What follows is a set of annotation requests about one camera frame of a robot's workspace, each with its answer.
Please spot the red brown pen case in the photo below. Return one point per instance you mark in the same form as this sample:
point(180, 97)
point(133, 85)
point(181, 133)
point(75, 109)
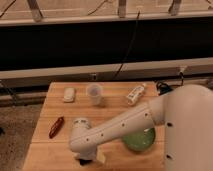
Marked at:
point(56, 127)

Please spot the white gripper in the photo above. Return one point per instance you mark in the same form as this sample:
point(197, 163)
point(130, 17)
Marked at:
point(86, 124)

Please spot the white plastic bottle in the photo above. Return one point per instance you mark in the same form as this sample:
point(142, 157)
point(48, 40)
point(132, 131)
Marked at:
point(135, 94)

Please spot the translucent white ceramic cup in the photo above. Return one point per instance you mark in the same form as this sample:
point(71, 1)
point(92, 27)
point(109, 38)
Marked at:
point(94, 93)

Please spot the white computer mouse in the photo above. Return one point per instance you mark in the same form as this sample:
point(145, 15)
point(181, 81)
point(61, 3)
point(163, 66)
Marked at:
point(69, 94)

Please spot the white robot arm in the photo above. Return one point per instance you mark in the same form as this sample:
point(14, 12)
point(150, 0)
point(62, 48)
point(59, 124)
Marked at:
point(187, 115)

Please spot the tan rectangular eraser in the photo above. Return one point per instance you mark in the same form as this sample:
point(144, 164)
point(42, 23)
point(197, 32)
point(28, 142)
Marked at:
point(101, 157)

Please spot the wooden table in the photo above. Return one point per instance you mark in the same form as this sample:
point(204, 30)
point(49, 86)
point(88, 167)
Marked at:
point(47, 154)

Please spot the green bowl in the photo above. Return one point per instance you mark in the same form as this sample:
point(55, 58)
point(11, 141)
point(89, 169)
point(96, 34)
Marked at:
point(140, 141)

